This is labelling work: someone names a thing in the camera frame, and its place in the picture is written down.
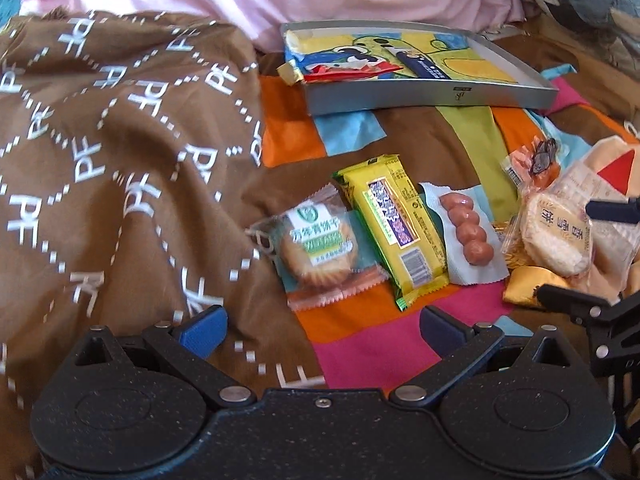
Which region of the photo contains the white large snack packet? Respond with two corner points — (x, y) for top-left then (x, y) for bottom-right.
(551, 136), (639, 302)

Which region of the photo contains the golden snack packet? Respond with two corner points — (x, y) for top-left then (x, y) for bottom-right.
(492, 219), (570, 309)

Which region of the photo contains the rice cracker packet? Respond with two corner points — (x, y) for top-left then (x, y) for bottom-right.
(501, 190), (593, 280)

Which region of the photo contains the round biscuit packet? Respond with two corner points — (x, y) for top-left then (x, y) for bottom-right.
(245, 184), (390, 311)

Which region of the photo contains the blue snack packet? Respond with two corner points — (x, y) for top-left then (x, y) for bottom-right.
(390, 48), (450, 80)

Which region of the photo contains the red tofu snack packet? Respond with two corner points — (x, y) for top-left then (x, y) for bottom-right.
(277, 60), (401, 86)

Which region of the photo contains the colourful patchwork blanket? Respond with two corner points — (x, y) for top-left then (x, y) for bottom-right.
(244, 14), (640, 396)

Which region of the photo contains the sausage packet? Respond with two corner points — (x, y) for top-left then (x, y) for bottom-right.
(421, 182), (508, 286)

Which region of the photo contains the dried fish packet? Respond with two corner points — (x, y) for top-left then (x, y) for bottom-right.
(500, 136), (561, 195)

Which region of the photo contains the yellow wafer packet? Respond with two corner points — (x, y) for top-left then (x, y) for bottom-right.
(333, 155), (449, 311)

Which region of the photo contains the grey tray with cartoon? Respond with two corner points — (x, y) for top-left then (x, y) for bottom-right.
(278, 21), (558, 116)

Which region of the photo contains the brown PF patterned bag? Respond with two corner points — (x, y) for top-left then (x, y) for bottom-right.
(1, 12), (326, 479)

